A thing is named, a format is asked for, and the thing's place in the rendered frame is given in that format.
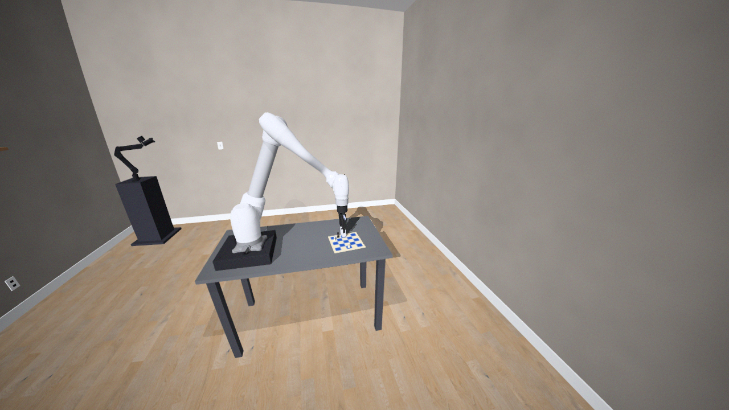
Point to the blue and cream chessboard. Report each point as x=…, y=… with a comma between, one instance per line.
x=341, y=243

